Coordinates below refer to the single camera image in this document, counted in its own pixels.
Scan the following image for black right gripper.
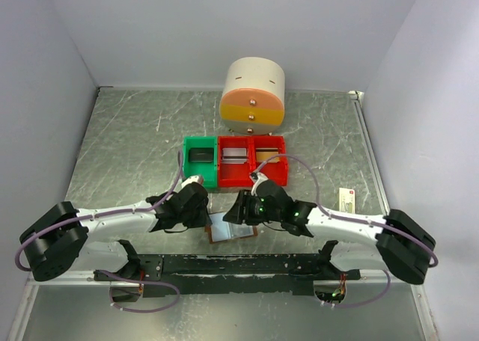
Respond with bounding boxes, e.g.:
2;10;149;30
223;189;283;225

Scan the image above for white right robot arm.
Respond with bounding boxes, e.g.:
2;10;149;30
223;180;438;285

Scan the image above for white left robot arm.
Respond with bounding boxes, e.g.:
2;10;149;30
19;182;211;282

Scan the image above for black card in bin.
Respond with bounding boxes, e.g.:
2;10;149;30
188;147;215;164

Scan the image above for silver card in bin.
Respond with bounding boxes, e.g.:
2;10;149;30
221;147;248;165

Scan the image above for gold card in bin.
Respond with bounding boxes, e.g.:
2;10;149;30
255;148;280;164

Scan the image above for white small card box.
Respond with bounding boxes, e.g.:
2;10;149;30
338;188;356;214

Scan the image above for red bin middle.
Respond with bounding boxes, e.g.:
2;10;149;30
217;136;253;188

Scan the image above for red bin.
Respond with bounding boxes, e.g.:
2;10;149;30
217;136;253;188
252;135;289;186

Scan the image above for green bin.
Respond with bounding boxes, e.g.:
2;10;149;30
183;136;218;189

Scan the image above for red bin right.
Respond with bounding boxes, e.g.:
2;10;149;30
252;135;289;186

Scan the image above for white round drawer cabinet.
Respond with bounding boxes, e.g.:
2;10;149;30
219;57;285;135

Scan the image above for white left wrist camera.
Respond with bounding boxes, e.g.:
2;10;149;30
181;175;204;188

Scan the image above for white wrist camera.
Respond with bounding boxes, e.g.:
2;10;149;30
181;175;204;188
250;171;269;196

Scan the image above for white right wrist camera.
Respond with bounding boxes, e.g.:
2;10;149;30
250;171;269;196

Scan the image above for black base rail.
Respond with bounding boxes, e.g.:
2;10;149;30
93;253;362;304

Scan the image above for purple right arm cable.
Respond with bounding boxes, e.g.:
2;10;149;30
249;154;439;268

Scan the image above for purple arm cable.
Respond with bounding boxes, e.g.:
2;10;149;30
249;154;439;268
13;150;188;271

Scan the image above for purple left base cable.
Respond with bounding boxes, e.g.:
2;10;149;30
95;269;180;313

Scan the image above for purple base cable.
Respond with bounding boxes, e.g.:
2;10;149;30
95;269;180;313
320;269;392;309

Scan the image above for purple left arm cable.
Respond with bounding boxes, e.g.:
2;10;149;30
13;150;188;271

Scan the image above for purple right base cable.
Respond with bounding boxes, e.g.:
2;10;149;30
320;269;392;309

